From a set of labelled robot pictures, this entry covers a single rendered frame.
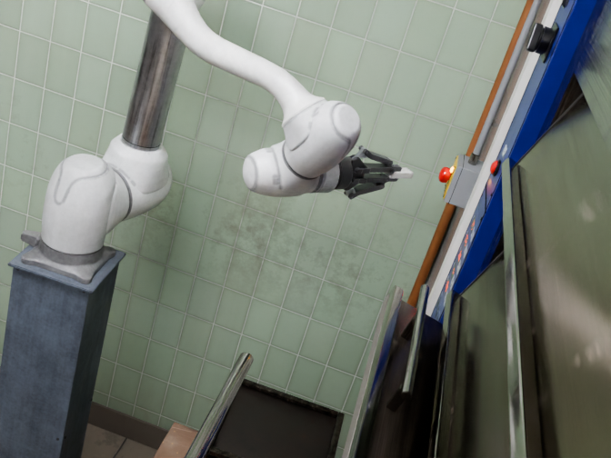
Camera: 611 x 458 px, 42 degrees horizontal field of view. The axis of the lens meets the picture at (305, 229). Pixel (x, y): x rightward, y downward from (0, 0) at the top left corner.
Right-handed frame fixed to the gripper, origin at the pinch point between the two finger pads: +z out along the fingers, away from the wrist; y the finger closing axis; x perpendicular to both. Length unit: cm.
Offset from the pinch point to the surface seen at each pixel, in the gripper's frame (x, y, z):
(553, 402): 97, -28, -71
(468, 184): 8.4, -1.4, 15.2
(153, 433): -63, 139, -9
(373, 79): -38.8, -9.1, 17.4
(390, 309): 47, 2, -38
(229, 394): 33, 29, -55
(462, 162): 3.7, -4.9, 15.6
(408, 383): 67, -1, -51
